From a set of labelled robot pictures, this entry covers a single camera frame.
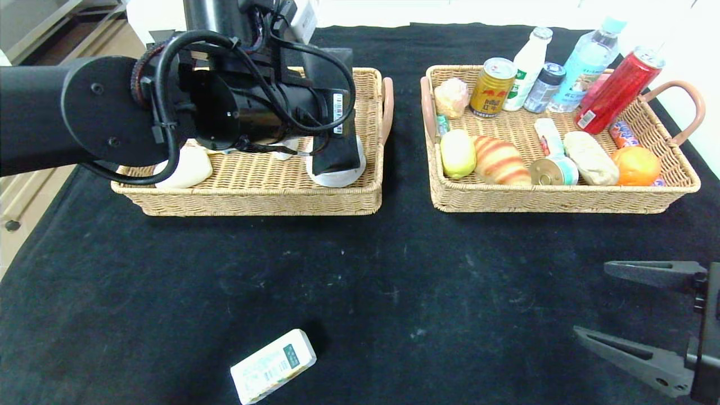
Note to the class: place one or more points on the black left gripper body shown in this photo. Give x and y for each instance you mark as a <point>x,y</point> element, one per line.
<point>339,115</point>

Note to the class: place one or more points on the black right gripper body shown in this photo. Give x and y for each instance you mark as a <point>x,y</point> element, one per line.
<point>710,326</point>

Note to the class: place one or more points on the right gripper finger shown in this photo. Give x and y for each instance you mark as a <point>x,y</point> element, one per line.
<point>664,273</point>
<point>641,357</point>

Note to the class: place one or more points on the yellow lemon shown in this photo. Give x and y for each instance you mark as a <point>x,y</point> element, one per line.
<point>458,154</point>

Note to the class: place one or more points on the striped brown croissant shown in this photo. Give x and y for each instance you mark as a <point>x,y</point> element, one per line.
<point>500,160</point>

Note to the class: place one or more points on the white box with green label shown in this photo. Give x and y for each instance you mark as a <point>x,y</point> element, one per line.
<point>273,365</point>

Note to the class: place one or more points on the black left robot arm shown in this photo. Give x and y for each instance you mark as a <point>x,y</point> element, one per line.
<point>56,112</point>

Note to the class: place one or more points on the white round container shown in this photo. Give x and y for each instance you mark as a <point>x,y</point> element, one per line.
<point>337,180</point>

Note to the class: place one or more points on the small purple wrapped candy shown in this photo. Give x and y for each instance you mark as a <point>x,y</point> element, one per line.
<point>657,182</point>

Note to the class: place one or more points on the green chewing gum pack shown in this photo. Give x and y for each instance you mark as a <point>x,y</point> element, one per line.
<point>442,125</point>

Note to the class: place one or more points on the orange fruit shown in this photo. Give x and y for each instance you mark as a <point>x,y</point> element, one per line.
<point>635,166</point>

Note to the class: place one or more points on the pink and yellow cupcake toy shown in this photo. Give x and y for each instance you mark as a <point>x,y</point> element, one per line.
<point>451,98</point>

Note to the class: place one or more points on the pale ridged bread loaf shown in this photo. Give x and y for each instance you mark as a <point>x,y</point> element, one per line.
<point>590,159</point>

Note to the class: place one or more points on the orange and blue candy roll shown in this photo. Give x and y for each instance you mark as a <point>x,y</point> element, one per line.
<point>621,134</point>

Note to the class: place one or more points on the white furniture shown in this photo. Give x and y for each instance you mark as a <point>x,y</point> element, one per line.
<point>450,14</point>

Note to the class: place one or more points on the silver can with green label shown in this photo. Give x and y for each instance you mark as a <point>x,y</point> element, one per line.
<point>551,172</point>

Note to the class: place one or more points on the gold energy drink can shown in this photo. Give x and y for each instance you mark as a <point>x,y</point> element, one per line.
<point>491,91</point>

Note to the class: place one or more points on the cream heart-shaped box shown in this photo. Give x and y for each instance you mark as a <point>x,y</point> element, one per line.
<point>194,169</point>

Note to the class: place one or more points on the green and white snack pack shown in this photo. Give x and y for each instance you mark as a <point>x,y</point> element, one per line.
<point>548,136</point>

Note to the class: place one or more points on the tall red drink can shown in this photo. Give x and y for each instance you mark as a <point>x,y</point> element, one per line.
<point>613,94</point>

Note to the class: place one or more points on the white milk bottle green label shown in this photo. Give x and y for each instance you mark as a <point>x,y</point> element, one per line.
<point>526,71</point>

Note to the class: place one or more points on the clear water bottle blue cap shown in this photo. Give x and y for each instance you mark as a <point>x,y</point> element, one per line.
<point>585,66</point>

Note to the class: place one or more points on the wooden wheeled rack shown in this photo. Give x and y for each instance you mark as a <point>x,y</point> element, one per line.
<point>11,226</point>

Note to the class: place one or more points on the black left camera bracket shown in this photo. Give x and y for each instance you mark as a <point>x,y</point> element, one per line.
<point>332,67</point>

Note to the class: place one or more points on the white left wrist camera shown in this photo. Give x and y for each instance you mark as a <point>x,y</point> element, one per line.
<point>305,19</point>

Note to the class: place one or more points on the grey metal shelf frame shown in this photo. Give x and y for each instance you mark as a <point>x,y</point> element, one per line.
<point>42,31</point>

